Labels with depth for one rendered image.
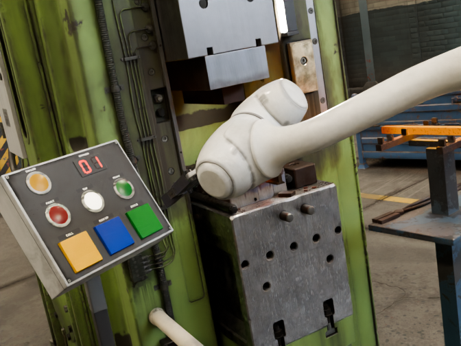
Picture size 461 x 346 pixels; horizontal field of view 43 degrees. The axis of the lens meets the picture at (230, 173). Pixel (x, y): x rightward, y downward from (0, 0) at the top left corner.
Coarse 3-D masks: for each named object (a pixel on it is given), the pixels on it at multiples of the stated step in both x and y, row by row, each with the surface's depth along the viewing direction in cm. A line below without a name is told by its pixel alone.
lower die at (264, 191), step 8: (264, 184) 178; (272, 184) 180; (280, 184) 181; (200, 192) 191; (248, 192) 176; (256, 192) 177; (264, 192) 178; (272, 192) 180; (224, 200) 176; (232, 200) 173; (240, 200) 175; (248, 200) 176; (256, 200) 177
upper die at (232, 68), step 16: (256, 48) 172; (176, 64) 182; (192, 64) 172; (208, 64) 165; (224, 64) 167; (240, 64) 170; (256, 64) 172; (176, 80) 185; (192, 80) 175; (208, 80) 166; (224, 80) 168; (240, 80) 170
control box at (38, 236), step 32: (64, 160) 138; (96, 160) 144; (128, 160) 151; (0, 192) 128; (32, 192) 129; (64, 192) 134; (96, 192) 139; (32, 224) 125; (64, 224) 130; (96, 224) 135; (128, 224) 141; (32, 256) 128; (64, 256) 126; (128, 256) 140; (64, 288) 124
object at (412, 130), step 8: (384, 128) 195; (392, 128) 192; (400, 128) 190; (408, 128) 188; (416, 128) 185; (424, 128) 183; (432, 128) 181; (440, 128) 178; (448, 128) 176; (456, 128) 174
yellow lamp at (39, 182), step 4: (32, 176) 130; (36, 176) 131; (40, 176) 132; (44, 176) 132; (32, 180) 130; (36, 180) 131; (40, 180) 131; (44, 180) 132; (32, 184) 129; (36, 184) 130; (40, 184) 131; (44, 184) 131; (48, 184) 132; (36, 188) 130; (40, 188) 130; (44, 188) 131
